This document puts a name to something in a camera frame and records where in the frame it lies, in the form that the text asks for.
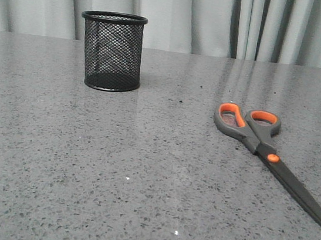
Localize black mesh pen holder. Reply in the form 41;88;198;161
82;11;148;92

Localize grey orange scissors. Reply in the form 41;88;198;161
214;103;321;227

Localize grey curtain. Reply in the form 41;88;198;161
0;0;321;67

